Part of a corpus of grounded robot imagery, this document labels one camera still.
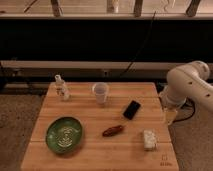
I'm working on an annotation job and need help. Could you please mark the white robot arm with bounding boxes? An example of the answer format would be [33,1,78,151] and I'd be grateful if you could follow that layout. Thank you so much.
[159,61,213,125]

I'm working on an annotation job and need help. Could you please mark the black hanging cable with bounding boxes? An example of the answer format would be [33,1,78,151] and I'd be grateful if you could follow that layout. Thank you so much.
[119,11,157,77]

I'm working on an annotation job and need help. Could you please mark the black smartphone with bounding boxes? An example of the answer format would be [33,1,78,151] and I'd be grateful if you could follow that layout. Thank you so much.
[123,100,141,120]

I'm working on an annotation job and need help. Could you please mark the small clear spray bottle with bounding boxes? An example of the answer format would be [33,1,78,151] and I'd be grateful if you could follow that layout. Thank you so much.
[55,74,70,101]

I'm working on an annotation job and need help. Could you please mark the green ceramic plate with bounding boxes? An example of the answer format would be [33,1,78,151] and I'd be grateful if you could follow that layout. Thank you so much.
[45,117,83,154]

